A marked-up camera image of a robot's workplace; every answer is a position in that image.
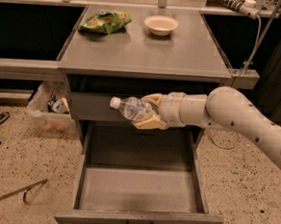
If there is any white paper bowl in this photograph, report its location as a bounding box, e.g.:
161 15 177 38
144 14 179 37

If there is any grey drawer cabinet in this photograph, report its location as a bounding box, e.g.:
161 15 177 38
58 3 231 140

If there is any open grey middle drawer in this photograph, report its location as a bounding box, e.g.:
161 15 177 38
54 122 223 224

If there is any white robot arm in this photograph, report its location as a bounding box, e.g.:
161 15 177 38
133 87 281 170

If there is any green chip bag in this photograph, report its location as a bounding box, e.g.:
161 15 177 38
79 10 132 35

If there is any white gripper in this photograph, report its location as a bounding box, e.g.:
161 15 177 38
132 92 185 130

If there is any metal rod on floor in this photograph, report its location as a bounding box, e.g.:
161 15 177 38
0 179 48 202

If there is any white power strip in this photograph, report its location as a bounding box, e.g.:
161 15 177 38
216 0 260 20

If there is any clear plastic storage bin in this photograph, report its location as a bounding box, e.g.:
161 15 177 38
26 81 76 134

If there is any clear blue-label plastic bottle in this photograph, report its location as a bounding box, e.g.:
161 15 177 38
110 97 153 122

